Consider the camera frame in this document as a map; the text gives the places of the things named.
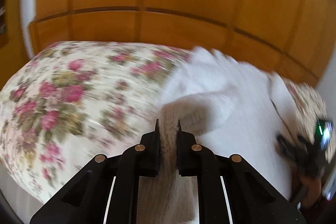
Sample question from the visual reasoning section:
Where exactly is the white knitted garment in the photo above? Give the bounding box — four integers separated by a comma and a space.
137, 48, 299, 223

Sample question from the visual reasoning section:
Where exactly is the person's right hand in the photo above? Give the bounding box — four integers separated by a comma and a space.
299, 175, 322, 207

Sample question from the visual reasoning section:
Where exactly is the floral bedspread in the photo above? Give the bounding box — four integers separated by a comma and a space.
1, 42, 327, 203

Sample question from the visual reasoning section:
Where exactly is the wooden wardrobe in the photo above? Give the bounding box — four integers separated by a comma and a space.
1, 0, 335, 85

